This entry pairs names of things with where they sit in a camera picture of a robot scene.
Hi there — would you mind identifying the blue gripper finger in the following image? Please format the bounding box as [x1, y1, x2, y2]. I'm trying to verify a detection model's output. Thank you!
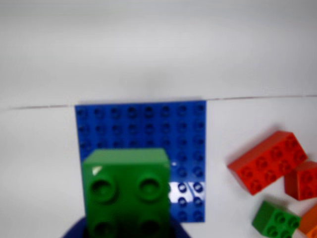
[169, 217, 192, 238]
[60, 216, 88, 238]

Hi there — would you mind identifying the green two-by-four toy block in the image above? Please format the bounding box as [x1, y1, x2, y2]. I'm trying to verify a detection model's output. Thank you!
[81, 148, 171, 238]

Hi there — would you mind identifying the green two-by-two toy block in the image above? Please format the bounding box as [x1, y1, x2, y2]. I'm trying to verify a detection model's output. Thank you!
[252, 200, 302, 238]

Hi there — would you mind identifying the red two-by-four toy block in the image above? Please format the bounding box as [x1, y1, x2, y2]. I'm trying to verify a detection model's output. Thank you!
[227, 130, 309, 196]

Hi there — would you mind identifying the orange two-by-four toy block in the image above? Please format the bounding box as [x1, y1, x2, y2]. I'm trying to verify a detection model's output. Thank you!
[298, 203, 317, 238]

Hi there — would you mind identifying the blue studded base plate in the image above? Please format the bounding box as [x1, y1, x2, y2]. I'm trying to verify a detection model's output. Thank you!
[74, 99, 207, 224]

